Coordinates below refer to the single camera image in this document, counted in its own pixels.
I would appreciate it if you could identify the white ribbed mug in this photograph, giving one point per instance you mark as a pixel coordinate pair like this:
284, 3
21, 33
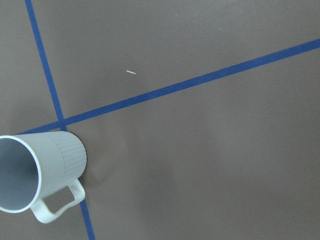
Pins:
34, 166

